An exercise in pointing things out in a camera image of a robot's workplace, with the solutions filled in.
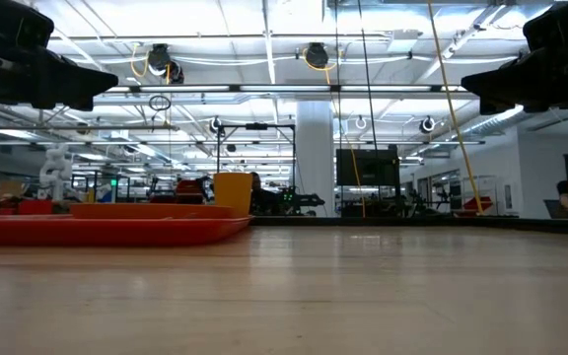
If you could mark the orange ribbed plate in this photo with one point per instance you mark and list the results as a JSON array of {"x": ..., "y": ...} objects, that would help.
[{"x": 141, "y": 211}]

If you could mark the yellow plastic cup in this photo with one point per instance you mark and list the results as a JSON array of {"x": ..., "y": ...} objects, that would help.
[{"x": 233, "y": 192}]

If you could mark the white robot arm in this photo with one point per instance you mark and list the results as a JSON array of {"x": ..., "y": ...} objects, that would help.
[{"x": 56, "y": 170}]

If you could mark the red plastic tray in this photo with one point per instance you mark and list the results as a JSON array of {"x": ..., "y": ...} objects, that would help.
[{"x": 116, "y": 232}]

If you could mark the red angled stand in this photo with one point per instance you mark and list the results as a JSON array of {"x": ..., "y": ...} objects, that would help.
[{"x": 478, "y": 203}]

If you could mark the red box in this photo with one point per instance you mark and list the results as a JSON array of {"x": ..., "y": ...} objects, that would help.
[{"x": 33, "y": 207}]

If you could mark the black monitor screen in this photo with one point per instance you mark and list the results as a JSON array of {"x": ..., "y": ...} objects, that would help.
[{"x": 368, "y": 167}]

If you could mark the white building column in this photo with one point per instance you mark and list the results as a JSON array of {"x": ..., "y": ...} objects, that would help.
[{"x": 315, "y": 158}]

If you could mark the overhead light strip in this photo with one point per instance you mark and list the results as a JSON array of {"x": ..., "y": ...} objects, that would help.
[{"x": 284, "y": 88}]

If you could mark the black robot with green lights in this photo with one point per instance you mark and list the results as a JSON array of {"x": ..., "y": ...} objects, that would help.
[{"x": 301, "y": 199}]

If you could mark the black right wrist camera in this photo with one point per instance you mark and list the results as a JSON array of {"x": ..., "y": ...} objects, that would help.
[{"x": 565, "y": 22}]

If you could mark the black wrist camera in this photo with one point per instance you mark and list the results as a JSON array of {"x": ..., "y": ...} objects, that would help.
[
  {"x": 565, "y": 22},
  {"x": 8, "y": 20}
]

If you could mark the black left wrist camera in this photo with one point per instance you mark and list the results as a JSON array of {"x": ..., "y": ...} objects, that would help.
[{"x": 8, "y": 20}]

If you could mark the black gantry frame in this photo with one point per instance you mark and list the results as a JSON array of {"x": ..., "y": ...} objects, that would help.
[{"x": 257, "y": 126}]

